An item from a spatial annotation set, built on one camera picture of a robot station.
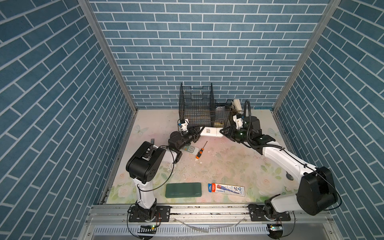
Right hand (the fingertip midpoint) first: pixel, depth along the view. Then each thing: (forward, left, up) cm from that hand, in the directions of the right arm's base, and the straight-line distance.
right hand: (219, 130), depth 81 cm
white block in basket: (+21, -12, -1) cm, 24 cm away
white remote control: (0, +4, -2) cm, 4 cm away
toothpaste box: (-25, -6, -21) cm, 33 cm away
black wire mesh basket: (+43, +16, -23) cm, 51 cm away
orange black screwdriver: (-6, +12, -20) cm, 24 cm away
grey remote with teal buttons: (-2, +15, -20) cm, 25 cm away
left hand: (+1, +8, 0) cm, 8 cm away
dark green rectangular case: (-27, +18, -21) cm, 39 cm away
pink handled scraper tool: (+3, +44, -20) cm, 49 cm away
